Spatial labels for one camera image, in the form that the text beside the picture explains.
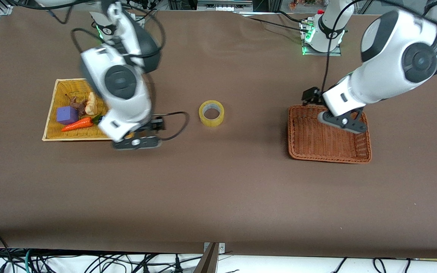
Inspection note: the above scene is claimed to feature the clear yellowish tape roll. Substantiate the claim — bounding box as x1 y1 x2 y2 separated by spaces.
198 100 225 128

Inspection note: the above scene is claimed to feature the brown wicker basket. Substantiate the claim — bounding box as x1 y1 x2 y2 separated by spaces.
288 105 373 164

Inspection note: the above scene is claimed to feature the beige ginger root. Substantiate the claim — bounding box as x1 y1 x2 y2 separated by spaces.
85 92 98 116

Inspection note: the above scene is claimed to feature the orange toy carrot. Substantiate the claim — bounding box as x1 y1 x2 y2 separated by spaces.
61 116 104 132

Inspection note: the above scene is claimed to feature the brown dried root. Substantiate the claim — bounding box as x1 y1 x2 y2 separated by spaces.
66 95 88 116

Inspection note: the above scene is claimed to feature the purple cube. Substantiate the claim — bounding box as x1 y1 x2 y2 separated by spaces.
56 106 79 126

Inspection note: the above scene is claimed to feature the yellow wicker basket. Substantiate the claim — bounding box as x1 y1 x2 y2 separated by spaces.
42 78 135 142

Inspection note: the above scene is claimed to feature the orange background object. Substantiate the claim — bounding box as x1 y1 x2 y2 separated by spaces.
289 0 318 11

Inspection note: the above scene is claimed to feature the grey equipment box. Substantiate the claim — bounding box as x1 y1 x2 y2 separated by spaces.
197 0 254 12

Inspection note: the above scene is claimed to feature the brown angled strut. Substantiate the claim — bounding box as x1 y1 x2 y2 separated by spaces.
193 243 220 273

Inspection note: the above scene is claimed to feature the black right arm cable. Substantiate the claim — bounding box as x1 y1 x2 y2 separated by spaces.
48 2 190 141

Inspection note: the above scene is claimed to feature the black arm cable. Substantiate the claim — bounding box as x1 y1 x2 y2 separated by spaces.
320 0 437 94
48 2 190 141

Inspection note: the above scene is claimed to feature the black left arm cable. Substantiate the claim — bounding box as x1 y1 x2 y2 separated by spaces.
320 0 437 94

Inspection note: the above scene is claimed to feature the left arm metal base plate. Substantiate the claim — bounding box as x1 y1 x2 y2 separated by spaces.
301 19 342 56

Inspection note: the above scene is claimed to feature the black cable on table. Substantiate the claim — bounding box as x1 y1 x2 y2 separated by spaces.
246 16 305 32
277 11 310 24

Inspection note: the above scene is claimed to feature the metal table edge bracket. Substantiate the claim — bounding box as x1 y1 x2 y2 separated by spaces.
203 242 226 254

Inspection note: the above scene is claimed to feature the teal floor cable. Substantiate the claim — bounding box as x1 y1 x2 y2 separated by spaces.
23 249 33 273

